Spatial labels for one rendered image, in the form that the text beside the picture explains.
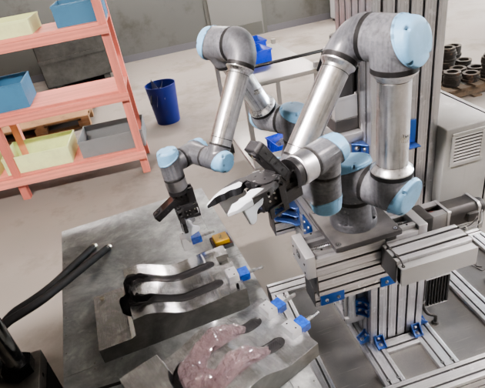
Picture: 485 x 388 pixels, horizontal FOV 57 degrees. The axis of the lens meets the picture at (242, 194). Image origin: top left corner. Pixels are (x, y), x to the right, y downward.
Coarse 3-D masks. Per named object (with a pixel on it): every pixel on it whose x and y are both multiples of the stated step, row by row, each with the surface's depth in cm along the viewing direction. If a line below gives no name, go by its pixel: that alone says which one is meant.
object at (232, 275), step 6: (228, 270) 152; (234, 270) 151; (240, 270) 153; (246, 270) 152; (252, 270) 153; (228, 276) 149; (234, 276) 149; (240, 276) 150; (246, 276) 151; (234, 282) 150
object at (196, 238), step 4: (196, 232) 169; (204, 232) 169; (208, 232) 169; (212, 232) 170; (180, 236) 166; (184, 236) 166; (192, 236) 167; (196, 236) 167; (200, 236) 167; (184, 240) 165; (192, 240) 166; (196, 240) 167; (200, 240) 168; (184, 244) 165; (188, 244) 166; (192, 244) 167; (184, 248) 166; (188, 248) 167; (192, 248) 167
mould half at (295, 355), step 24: (240, 312) 143; (192, 336) 133; (240, 336) 132; (264, 336) 133; (288, 336) 132; (168, 360) 129; (216, 360) 124; (264, 360) 124; (288, 360) 125; (312, 360) 130; (144, 384) 119; (168, 384) 118; (240, 384) 117; (264, 384) 119
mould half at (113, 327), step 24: (144, 264) 160; (192, 264) 162; (216, 264) 160; (120, 288) 161; (144, 288) 148; (168, 288) 152; (192, 288) 152; (240, 288) 147; (96, 312) 152; (120, 312) 151; (144, 312) 138; (168, 312) 140; (192, 312) 144; (216, 312) 148; (120, 336) 141; (144, 336) 142; (168, 336) 145
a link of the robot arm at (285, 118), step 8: (288, 104) 177; (296, 104) 177; (280, 112) 175; (288, 112) 172; (296, 112) 171; (280, 120) 176; (288, 120) 173; (296, 120) 172; (280, 128) 178; (288, 128) 175; (288, 136) 177
